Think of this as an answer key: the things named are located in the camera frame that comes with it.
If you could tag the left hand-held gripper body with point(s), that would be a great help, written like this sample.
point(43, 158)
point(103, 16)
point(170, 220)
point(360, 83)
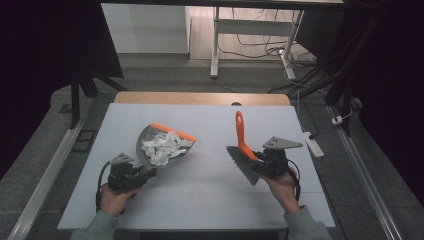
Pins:
point(123, 175)

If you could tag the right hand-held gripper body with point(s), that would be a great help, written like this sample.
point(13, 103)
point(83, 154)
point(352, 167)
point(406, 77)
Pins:
point(276, 156)

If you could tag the pile of white tissue pieces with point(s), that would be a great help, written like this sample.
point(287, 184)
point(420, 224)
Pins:
point(163, 148)

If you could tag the grey dustpan with orange lip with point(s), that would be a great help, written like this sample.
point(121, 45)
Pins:
point(146, 133)

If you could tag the person's left hand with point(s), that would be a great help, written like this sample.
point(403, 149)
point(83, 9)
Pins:
point(115, 201)

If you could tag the person's right hand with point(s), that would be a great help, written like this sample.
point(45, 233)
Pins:
point(283, 190)

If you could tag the white power strip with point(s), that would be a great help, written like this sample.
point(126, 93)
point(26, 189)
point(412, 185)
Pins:
point(314, 145)

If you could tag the white board table cover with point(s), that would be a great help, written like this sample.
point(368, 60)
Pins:
point(206, 200)

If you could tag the small white plug adapter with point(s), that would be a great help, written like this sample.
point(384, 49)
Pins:
point(337, 120)

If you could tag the wooden table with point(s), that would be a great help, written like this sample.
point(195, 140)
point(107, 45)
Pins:
point(200, 98)

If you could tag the black tripod stand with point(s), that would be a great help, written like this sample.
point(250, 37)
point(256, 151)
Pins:
point(346, 100)
point(76, 100)

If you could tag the dark curtain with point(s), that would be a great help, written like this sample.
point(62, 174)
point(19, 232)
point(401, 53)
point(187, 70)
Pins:
point(393, 83)
point(40, 50)

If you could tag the aluminium floor rail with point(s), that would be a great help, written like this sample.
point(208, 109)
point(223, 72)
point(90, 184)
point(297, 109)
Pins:
point(366, 180)
point(50, 173)

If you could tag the white metal desk frame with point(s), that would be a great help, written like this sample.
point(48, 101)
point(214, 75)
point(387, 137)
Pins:
point(253, 27)

